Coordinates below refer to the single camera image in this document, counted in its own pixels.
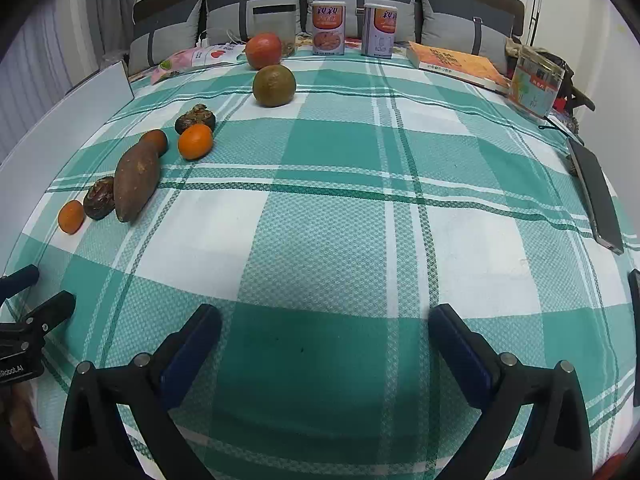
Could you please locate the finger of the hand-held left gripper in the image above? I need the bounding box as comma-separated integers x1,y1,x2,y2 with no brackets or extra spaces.
22,291,77,333
0,265,40,301

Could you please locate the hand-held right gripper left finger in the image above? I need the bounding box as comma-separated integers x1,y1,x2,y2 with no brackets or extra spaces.
60,304,223,480

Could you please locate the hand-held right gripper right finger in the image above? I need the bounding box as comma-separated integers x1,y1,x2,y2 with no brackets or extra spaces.
429,304,593,480

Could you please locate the tangerine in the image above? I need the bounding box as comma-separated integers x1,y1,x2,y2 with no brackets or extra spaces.
178,124,215,161
58,200,85,235

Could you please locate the white cardboard box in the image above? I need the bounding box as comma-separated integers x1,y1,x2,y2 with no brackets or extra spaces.
0,60,135,186

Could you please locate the green-brown orange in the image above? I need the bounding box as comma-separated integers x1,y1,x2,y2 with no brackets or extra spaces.
252,64,297,108

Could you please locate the red round fruit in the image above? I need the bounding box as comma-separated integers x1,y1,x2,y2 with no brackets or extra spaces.
244,33,283,71

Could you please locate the person's left hand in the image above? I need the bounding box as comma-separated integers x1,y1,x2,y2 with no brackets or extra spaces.
0,389,41,457

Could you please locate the green checked bedsheet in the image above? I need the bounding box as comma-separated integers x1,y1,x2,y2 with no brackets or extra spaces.
0,52,640,480

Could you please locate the black flat phone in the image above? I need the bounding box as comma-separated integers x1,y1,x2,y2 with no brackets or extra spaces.
566,137,626,256

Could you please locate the grey curtain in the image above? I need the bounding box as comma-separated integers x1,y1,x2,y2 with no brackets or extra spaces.
0,0,138,161

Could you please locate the clear printed jar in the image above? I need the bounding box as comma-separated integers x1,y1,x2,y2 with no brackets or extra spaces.
505,44,566,120

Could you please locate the colourful printed packet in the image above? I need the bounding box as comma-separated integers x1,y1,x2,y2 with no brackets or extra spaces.
149,43,247,86

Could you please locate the dark bag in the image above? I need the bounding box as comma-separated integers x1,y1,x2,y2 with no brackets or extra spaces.
549,53,597,113

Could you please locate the orange book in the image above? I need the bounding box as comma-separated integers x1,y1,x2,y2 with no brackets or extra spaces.
405,41,512,94

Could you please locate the orange label tin can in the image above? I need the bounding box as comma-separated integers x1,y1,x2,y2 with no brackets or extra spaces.
361,3,399,57
311,0,347,56

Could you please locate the white cable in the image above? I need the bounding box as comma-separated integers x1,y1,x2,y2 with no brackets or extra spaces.
196,29,247,51

